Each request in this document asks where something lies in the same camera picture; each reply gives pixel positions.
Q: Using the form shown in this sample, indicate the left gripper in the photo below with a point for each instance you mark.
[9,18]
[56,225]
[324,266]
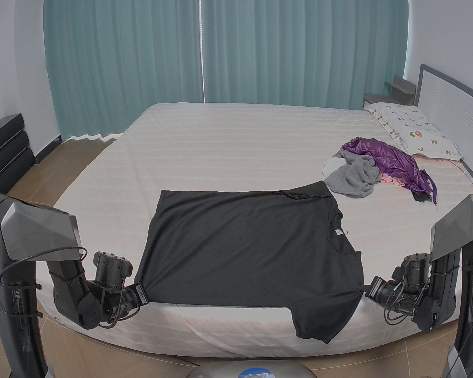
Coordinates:
[136,295]

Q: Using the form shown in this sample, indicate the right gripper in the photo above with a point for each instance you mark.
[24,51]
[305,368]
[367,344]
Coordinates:
[376,289]

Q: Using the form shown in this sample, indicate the black T-shirt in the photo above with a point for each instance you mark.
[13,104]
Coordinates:
[240,250]

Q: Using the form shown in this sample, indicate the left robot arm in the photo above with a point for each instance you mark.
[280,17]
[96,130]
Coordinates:
[27,230]

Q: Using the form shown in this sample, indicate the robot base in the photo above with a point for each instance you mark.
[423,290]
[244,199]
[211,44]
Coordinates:
[252,370]

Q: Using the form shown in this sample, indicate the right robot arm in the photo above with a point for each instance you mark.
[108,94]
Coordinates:
[457,226]

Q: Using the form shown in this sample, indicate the bed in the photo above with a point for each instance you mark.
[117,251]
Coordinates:
[240,152]

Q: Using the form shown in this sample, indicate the dark grey lace garment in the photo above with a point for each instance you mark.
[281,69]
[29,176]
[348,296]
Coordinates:
[421,196]

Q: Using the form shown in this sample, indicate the pink garment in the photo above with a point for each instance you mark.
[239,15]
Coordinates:
[390,180]

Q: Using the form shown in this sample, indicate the grey knit garment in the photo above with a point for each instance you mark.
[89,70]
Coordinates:
[350,179]

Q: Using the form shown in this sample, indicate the white garment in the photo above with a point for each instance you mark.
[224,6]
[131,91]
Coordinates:
[332,167]

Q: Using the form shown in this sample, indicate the purple satin garment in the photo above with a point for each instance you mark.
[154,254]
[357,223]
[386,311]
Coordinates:
[390,158]

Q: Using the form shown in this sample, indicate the white printed pillow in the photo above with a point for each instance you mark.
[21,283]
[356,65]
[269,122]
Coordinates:
[414,130]

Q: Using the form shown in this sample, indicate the black chest of drawers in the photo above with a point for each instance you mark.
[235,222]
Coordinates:
[6,148]

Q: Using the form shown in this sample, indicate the grey bedside table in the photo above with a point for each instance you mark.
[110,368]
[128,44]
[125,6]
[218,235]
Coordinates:
[396,91]

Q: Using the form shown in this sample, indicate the blue-green curtain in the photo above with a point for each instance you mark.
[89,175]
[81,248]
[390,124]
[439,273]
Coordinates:
[299,41]
[122,53]

